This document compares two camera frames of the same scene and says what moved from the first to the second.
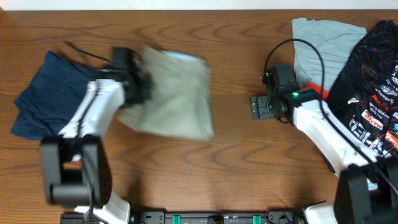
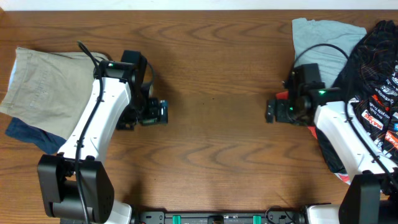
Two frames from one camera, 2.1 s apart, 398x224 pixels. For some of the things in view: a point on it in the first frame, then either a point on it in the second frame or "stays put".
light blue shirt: (335, 40) stays put
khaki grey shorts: (179, 105) -> (48, 89)
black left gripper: (142, 91) -> (153, 116)
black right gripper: (259, 107) -> (280, 115)
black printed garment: (365, 89) stays put
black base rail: (203, 217) stays put
